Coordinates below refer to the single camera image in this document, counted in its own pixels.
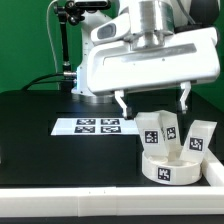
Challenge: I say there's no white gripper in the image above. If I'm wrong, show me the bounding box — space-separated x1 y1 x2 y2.
85 26 222 120

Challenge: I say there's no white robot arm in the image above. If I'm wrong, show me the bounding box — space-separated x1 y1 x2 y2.
74 0 220 118

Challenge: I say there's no white marker sheet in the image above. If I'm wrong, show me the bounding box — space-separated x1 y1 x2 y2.
51 118 139 136

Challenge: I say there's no white front fence rail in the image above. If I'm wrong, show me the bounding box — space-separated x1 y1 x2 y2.
0 187 224 218

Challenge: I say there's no black mounted camera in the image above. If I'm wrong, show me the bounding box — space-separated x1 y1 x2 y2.
74 0 110 9

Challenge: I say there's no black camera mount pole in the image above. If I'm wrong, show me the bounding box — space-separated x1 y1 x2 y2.
54 1 85 92

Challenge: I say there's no white cable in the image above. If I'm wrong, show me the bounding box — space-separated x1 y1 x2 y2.
46 0 60 74

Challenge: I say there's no black cable bundle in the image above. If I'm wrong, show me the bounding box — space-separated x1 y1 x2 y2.
21 72 78 92

